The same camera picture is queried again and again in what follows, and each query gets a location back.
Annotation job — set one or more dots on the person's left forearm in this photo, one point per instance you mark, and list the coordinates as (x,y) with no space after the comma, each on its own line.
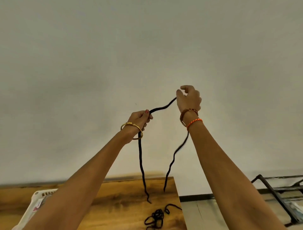
(80,189)

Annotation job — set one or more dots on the black shoelace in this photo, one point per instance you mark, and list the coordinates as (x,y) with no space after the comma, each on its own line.
(158,216)
(163,105)

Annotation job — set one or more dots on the person's right forearm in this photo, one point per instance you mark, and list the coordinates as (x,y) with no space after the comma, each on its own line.
(232,185)

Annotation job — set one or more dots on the person's left hand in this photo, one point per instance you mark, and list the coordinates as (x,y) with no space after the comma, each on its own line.
(138,119)

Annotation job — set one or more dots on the person's right hand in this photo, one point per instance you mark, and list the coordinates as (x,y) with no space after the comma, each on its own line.
(189,100)

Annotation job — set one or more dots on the white plastic lattice basket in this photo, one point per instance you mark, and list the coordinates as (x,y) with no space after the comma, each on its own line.
(39,194)

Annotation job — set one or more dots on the black tripod stand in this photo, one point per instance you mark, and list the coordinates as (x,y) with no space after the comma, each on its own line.
(279,194)

